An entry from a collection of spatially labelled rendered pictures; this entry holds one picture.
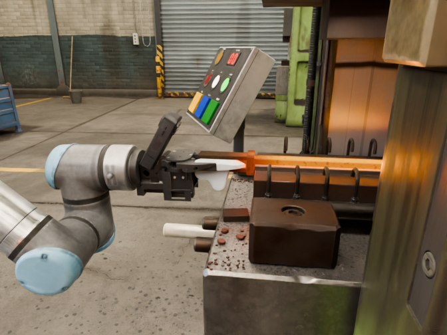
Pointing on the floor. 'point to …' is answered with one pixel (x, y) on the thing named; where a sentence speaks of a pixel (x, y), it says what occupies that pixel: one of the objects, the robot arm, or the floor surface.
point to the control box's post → (239, 141)
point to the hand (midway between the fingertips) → (238, 159)
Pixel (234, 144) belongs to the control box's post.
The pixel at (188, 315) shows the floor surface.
